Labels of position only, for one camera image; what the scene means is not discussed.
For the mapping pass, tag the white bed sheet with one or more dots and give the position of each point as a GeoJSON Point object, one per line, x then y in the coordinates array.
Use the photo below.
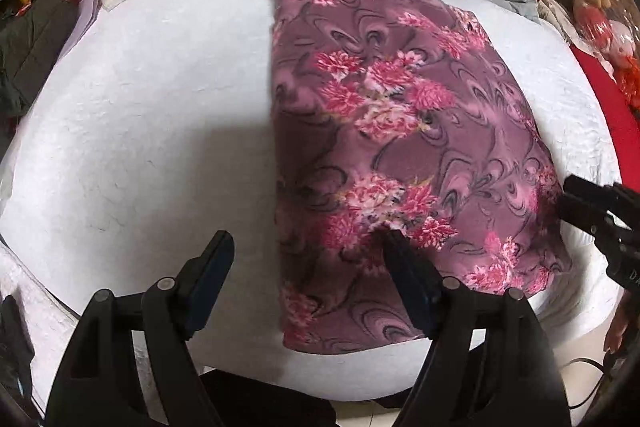
{"type": "Point", "coordinates": [156, 130]}

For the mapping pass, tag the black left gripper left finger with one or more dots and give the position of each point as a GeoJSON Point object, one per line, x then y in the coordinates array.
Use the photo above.
{"type": "Point", "coordinates": [97, 382]}

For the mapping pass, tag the red toy in plastic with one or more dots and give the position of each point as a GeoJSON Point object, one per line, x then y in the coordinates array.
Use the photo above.
{"type": "Point", "coordinates": [612, 28]}

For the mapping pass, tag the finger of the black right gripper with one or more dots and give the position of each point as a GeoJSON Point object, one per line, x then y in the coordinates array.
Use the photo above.
{"type": "Point", "coordinates": [581, 215]}
{"type": "Point", "coordinates": [583, 192]}

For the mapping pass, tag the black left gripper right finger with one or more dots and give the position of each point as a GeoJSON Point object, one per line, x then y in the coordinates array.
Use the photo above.
{"type": "Point", "coordinates": [490, 363]}

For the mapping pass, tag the purple floral fleece garment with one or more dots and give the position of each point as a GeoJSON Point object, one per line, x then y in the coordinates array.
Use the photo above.
{"type": "Point", "coordinates": [400, 115]}

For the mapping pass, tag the dark clothes pile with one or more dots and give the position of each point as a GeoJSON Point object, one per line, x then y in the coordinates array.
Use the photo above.
{"type": "Point", "coordinates": [30, 46]}

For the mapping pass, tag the plain red blanket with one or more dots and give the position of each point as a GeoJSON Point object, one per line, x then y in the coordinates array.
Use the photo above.
{"type": "Point", "coordinates": [622, 126]}

